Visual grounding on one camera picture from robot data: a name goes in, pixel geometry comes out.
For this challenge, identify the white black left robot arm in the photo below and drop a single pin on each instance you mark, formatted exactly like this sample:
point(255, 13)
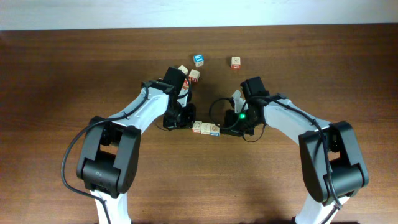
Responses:
point(109, 156)

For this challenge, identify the wooden block red apple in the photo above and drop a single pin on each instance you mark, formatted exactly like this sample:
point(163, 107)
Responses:
point(214, 130)

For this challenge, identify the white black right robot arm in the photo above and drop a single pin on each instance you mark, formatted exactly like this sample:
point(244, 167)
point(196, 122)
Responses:
point(333, 167)

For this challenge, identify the wooden block red letter U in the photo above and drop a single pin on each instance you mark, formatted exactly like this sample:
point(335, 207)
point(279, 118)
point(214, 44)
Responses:
point(194, 76)

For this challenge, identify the wooden block blue number two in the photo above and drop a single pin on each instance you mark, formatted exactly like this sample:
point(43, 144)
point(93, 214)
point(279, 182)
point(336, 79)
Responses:
point(196, 127)

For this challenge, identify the wooden block red letter A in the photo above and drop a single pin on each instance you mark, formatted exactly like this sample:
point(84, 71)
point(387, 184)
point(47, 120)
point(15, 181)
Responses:
point(186, 84)

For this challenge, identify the wooden block red C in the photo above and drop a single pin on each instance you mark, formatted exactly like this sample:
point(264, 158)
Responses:
point(236, 63)

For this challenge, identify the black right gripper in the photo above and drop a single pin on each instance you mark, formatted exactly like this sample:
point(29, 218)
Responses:
point(233, 126)

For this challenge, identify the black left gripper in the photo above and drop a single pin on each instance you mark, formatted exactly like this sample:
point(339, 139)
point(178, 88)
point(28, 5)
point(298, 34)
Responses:
point(187, 121)

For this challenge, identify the wooden block blue number five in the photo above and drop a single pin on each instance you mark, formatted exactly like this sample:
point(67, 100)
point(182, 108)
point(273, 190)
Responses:
point(183, 69)

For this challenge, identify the wooden block blue top far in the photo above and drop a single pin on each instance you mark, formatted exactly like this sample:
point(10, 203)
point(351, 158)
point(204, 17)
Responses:
point(198, 60)

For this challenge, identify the wooden block green letter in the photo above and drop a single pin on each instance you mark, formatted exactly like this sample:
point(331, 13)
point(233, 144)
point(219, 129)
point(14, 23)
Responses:
point(206, 128)

